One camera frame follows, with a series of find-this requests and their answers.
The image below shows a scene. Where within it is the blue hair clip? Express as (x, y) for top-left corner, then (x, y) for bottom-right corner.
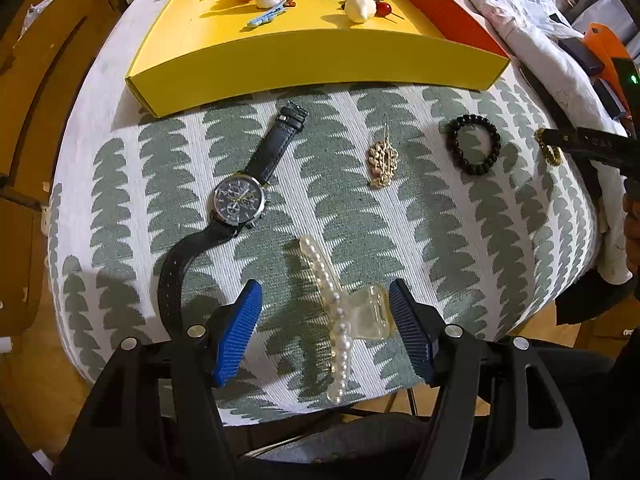
(247, 0), (297, 27)

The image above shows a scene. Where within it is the black wrist watch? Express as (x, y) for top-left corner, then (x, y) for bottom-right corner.
(157, 101), (309, 336)

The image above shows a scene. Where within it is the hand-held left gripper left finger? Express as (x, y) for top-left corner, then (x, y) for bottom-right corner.
(52, 280), (264, 480)

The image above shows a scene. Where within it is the black bead bracelet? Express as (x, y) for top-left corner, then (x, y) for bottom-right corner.
(445, 115), (502, 177)

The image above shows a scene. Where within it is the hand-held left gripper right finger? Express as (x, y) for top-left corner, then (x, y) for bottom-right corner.
(387, 277), (596, 480)

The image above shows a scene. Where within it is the yellow cardboard box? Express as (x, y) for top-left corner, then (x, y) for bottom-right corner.
(125, 0), (511, 118)

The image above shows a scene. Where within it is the grey clothing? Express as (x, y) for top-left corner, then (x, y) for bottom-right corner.
(240, 412), (426, 467)

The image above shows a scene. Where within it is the amber bead bracelet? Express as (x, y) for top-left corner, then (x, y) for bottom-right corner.
(535, 127), (565, 167)

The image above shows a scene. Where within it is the person's right hand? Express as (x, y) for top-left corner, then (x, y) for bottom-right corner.
(622, 192), (640, 246)

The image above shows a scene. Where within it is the leaf pattern bed sheet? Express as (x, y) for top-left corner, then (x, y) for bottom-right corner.
(42, 0), (601, 428)

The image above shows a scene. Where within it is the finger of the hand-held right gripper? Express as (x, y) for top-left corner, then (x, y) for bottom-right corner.
(542, 126), (640, 181)

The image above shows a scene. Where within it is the gold leaf brooch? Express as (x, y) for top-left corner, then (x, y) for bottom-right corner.
(369, 122), (401, 190)

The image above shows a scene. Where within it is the white plastic bag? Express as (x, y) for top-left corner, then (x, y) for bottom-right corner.
(27, 0), (72, 23)

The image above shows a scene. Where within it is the pearl claw hair clip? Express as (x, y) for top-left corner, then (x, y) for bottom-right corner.
(299, 235), (398, 405)

